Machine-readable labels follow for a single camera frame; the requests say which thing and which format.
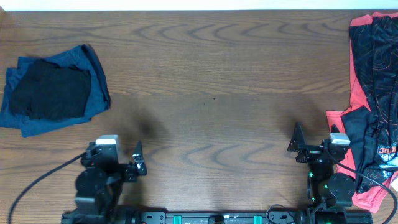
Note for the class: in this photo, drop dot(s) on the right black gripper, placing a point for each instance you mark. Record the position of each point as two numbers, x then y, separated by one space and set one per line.
297 144

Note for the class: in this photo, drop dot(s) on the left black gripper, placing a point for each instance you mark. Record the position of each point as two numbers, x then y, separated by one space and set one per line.
128 170

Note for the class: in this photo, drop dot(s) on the red orange garment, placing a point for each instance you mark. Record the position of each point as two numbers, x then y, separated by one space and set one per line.
372 199

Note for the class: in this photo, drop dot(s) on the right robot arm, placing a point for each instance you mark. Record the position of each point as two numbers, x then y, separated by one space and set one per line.
330 189

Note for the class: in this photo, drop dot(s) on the folded dark blue garment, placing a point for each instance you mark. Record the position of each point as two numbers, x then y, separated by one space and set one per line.
81 56

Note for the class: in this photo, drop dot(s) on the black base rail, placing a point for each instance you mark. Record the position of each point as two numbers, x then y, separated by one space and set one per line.
273 216

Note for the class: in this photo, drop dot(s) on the black t-shirt with white logo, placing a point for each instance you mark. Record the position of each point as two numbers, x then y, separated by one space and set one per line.
50 92

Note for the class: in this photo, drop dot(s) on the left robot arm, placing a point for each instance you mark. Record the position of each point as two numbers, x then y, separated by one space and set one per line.
99 186

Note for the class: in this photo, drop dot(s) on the black garment with orange lines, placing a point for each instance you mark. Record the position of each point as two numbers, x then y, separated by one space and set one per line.
372 128

